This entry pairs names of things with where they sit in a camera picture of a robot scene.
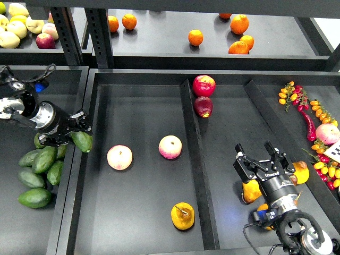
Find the black middle tray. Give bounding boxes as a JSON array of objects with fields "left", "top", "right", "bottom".
[{"left": 73, "top": 69, "right": 339, "bottom": 254}]

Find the bright red apple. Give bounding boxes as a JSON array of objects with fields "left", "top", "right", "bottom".
[{"left": 192, "top": 75, "right": 216, "bottom": 97}]

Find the red chili pepper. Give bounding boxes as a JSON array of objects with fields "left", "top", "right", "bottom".
[{"left": 301, "top": 112, "right": 317, "bottom": 141}]

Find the green avocado left pile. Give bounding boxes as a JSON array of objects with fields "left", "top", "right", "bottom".
[{"left": 18, "top": 149, "right": 41, "bottom": 167}]

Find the black perforated upright post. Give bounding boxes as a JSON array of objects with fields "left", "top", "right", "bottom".
[{"left": 50, "top": 7, "right": 83, "bottom": 66}]

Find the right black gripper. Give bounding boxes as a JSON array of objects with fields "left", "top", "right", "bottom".
[{"left": 233, "top": 141, "right": 299, "bottom": 207}]

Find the pale yellow apple with stem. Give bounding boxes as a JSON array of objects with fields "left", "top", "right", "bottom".
[{"left": 25, "top": 16, "right": 45, "bottom": 34}]

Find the cherry tomato bunch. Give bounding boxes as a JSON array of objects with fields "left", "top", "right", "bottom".
[
  {"left": 278, "top": 81, "right": 309, "bottom": 112},
  {"left": 303, "top": 139, "right": 339, "bottom": 191}
]

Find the green avocado centre pile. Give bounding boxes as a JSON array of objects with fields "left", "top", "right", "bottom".
[{"left": 32, "top": 146, "right": 57, "bottom": 174}]

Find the black tray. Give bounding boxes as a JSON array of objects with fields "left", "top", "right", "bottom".
[
  {"left": 1, "top": 65, "right": 89, "bottom": 254},
  {"left": 73, "top": 69, "right": 339, "bottom": 254}
]

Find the black upper left shelf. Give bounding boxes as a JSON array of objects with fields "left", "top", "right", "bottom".
[{"left": 1, "top": 6, "right": 92, "bottom": 65}]

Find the pale yellow apple middle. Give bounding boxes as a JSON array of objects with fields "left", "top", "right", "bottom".
[{"left": 6, "top": 21, "right": 28, "bottom": 39}]

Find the lower cherry tomato bunch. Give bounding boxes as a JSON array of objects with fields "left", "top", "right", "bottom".
[{"left": 303, "top": 139, "right": 339, "bottom": 191}]

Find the upper cherry tomato bunch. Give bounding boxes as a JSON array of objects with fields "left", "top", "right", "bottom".
[{"left": 278, "top": 81, "right": 309, "bottom": 112}]

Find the dark red apple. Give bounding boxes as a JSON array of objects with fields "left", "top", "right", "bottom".
[{"left": 193, "top": 96, "right": 213, "bottom": 118}]

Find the pink apple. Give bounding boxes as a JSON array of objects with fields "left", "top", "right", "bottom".
[
  {"left": 107, "top": 144, "right": 133, "bottom": 171},
  {"left": 158, "top": 135, "right": 182, "bottom": 159}
]

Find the pale yellow pear bottom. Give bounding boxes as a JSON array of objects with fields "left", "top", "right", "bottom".
[{"left": 0, "top": 31, "right": 20, "bottom": 49}]

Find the checkered marker card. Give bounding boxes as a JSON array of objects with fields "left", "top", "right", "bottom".
[{"left": 324, "top": 141, "right": 340, "bottom": 163}]

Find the pink apple left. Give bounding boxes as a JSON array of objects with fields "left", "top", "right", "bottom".
[{"left": 107, "top": 144, "right": 133, "bottom": 171}]

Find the pale peach upper shelf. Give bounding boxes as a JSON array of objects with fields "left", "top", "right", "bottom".
[{"left": 42, "top": 23, "right": 59, "bottom": 41}]

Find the green avocado pile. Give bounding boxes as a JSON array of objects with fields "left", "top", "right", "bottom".
[
  {"left": 32, "top": 146, "right": 57, "bottom": 174},
  {"left": 18, "top": 149, "right": 41, "bottom": 167}
]

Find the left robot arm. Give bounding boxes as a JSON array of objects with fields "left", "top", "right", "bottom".
[{"left": 1, "top": 64, "right": 92, "bottom": 147}]

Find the pink peach right tray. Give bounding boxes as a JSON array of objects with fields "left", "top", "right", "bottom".
[{"left": 316, "top": 123, "right": 339, "bottom": 145}]

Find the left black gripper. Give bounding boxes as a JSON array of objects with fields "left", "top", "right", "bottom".
[{"left": 38, "top": 105, "right": 92, "bottom": 147}]

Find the pink apple centre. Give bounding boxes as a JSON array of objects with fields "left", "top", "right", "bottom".
[{"left": 158, "top": 135, "right": 182, "bottom": 159}]

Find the orange cherry tomato string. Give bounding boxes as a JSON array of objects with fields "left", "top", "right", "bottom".
[{"left": 309, "top": 99, "right": 338, "bottom": 128}]

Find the red apple upper shelf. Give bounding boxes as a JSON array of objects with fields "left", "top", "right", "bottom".
[{"left": 36, "top": 33, "right": 55, "bottom": 49}]

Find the black left tray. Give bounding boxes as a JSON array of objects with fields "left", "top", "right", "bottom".
[{"left": 1, "top": 65, "right": 89, "bottom": 254}]

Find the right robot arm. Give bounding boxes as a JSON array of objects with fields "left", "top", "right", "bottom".
[{"left": 233, "top": 141, "right": 339, "bottom": 254}]

